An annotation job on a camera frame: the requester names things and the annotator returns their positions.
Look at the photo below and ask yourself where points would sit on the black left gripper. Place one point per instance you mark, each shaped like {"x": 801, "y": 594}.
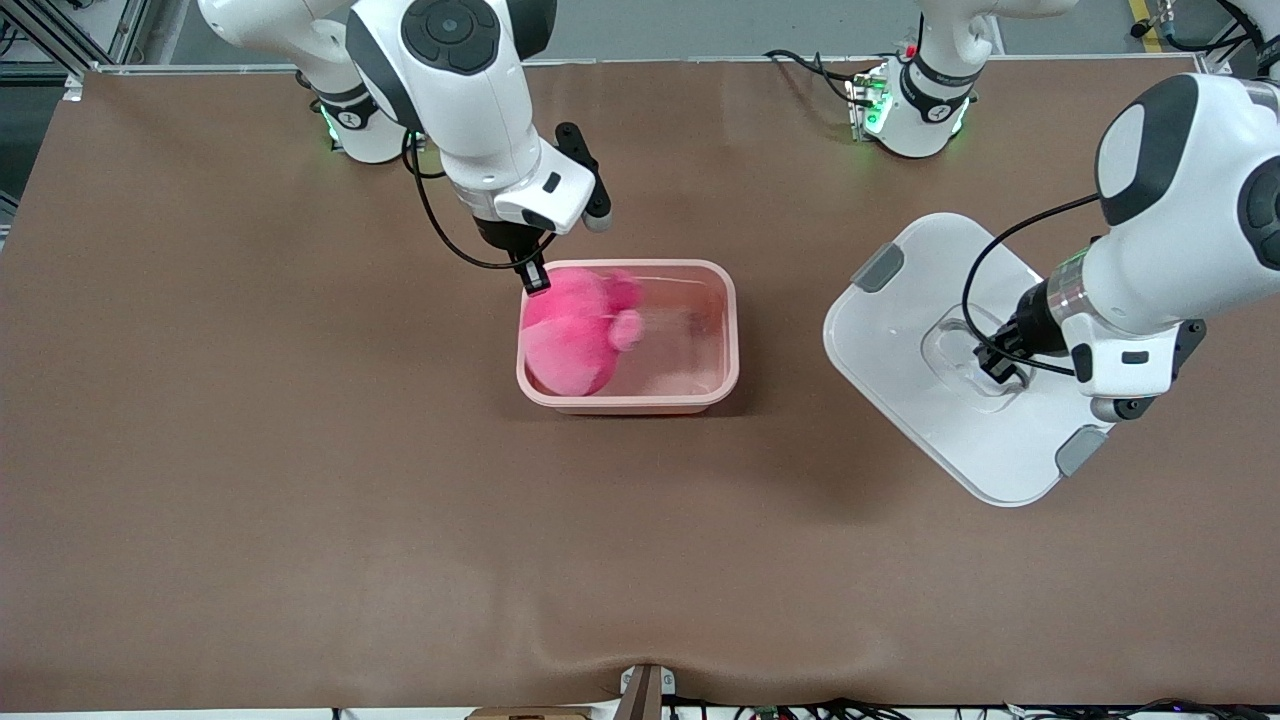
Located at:
{"x": 1026, "y": 325}

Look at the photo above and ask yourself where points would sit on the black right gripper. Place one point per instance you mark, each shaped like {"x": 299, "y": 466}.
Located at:
{"x": 511, "y": 239}

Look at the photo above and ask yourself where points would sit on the pink plush toy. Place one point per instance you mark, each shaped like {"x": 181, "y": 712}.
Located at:
{"x": 570, "y": 340}

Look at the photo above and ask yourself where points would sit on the white box lid grey latches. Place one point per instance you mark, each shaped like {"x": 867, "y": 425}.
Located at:
{"x": 900, "y": 380}

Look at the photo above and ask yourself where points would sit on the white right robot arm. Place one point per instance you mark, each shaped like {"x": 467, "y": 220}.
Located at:
{"x": 470, "y": 100}

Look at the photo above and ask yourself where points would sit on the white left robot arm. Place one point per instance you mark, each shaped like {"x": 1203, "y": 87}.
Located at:
{"x": 1200, "y": 200}

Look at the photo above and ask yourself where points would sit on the pink plastic box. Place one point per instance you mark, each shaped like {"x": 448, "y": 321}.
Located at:
{"x": 680, "y": 370}

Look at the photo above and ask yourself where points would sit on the brown table cover mat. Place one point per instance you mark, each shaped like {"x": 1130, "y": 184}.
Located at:
{"x": 640, "y": 550}

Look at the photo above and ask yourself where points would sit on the brown cardboard piece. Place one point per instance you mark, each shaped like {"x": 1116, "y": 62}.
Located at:
{"x": 530, "y": 714}

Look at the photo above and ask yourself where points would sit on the aluminium table edge rail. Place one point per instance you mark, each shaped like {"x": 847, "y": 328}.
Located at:
{"x": 700, "y": 60}

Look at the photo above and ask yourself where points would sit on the aluminium frame post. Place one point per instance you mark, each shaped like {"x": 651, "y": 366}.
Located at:
{"x": 135, "y": 25}

